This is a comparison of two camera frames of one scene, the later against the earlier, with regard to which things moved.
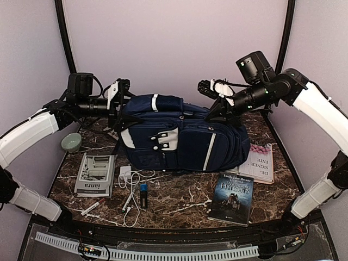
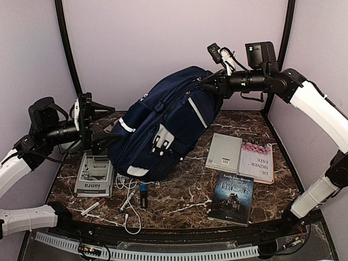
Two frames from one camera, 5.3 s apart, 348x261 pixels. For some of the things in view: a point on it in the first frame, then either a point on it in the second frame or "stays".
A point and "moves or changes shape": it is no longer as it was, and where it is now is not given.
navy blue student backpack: [160, 132] moves or changes shape
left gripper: [118, 122] → [91, 141]
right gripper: [222, 110] → [223, 86]
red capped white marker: [101, 202] stays
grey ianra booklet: [95, 176] stays
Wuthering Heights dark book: [231, 199] stays
